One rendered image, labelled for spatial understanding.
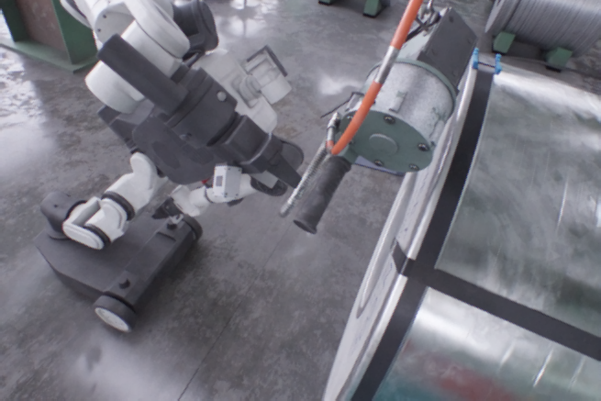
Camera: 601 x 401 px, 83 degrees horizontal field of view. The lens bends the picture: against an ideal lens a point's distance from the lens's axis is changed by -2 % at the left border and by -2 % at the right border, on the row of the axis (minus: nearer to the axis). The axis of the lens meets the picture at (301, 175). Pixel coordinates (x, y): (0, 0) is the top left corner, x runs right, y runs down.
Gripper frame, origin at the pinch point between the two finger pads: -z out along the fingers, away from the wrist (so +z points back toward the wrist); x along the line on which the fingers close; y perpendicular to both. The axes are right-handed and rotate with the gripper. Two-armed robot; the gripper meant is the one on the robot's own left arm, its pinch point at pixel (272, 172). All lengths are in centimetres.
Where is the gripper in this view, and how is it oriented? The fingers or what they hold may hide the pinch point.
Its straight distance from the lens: 53.4
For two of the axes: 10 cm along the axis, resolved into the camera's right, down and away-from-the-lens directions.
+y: -4.9, 8.0, -3.5
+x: -5.7, 0.1, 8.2
